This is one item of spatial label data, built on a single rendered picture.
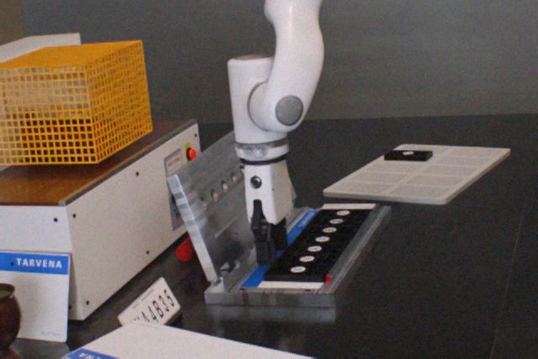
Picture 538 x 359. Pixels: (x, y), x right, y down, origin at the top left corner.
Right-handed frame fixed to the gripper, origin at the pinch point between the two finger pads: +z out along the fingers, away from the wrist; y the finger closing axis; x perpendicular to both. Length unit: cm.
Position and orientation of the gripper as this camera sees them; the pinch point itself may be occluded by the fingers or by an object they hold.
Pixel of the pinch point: (271, 247)
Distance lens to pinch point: 179.4
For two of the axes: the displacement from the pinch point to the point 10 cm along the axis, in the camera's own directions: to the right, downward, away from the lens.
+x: -9.5, 0.2, 3.1
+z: 0.9, 9.7, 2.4
